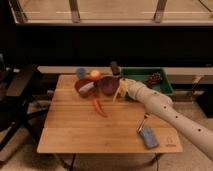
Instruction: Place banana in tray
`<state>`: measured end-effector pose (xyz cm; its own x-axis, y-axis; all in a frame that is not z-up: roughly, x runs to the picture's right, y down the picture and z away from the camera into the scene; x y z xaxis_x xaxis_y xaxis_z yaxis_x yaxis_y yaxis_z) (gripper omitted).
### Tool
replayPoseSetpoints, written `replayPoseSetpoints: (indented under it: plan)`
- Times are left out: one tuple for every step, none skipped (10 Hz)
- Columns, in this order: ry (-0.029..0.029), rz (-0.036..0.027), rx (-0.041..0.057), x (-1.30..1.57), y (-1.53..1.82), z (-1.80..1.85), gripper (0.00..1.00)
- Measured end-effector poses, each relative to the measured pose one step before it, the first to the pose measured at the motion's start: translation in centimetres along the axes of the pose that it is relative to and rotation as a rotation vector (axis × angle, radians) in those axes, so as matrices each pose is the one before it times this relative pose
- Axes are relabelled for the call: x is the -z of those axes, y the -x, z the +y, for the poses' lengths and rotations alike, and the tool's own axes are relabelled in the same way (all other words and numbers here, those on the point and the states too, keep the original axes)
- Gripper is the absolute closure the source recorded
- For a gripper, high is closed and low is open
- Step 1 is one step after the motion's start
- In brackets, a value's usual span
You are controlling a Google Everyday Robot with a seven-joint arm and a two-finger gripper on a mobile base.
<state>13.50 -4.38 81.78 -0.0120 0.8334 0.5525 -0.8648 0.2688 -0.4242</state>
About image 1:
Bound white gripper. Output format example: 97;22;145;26
120;78;135;97

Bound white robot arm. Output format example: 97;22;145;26
120;79;213;161

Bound green plastic tray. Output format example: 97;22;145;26
120;67;173;95

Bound dark red grapes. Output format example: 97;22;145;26
145;72;163;87

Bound dark brown can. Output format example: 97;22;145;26
110;61;120;76

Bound wooden table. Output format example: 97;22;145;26
37;75;183;153

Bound orange fruit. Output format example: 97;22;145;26
90;70;101;80

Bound red chili pepper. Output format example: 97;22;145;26
93;99;107;117

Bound white object in red bowl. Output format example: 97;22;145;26
79;82;94;93

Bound red bowl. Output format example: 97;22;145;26
74;78;97;97

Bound blue cup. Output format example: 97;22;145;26
76;68;86;79

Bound black chair frame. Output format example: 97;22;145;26
0;65;48;151

